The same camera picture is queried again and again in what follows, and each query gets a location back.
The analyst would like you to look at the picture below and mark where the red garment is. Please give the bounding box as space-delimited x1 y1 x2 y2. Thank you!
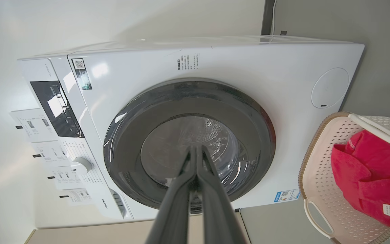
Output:
330 129 390 227

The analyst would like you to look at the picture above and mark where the blue energy label sticker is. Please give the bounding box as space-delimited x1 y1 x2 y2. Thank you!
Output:
273 188 301 203

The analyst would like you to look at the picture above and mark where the white instruction paper sheet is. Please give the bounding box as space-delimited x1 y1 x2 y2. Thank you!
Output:
59 188 93 207
32 140 69 163
48 166 80 190

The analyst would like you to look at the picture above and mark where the round white filter cover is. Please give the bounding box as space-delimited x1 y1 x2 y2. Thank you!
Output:
311 67 350 109

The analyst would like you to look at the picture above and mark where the white front-load washing machine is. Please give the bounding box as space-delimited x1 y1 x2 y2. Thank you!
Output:
17 36 365 220

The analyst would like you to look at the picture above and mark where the round dark washing machine door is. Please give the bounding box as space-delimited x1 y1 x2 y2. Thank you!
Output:
103 78 277 210

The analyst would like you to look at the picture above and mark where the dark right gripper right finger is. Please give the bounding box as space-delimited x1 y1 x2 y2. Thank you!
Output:
196 145 250 244

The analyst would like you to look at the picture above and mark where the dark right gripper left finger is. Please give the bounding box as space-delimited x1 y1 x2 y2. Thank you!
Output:
146 146 197 244

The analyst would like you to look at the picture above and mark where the white wall cable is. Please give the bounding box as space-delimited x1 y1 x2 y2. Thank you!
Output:
271 0 278 36

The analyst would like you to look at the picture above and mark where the beige perforated laundry basket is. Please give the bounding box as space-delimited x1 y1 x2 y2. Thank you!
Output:
298 112 390 244

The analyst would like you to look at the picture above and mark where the black washing machine display panel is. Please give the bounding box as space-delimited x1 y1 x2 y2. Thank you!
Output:
30 81 85 139

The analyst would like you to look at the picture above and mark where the white washing machine dial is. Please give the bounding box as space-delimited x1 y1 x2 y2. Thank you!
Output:
70 157 93 176

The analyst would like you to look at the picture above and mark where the dark QR code sticker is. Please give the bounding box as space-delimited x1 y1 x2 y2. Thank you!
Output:
71 58 93 90

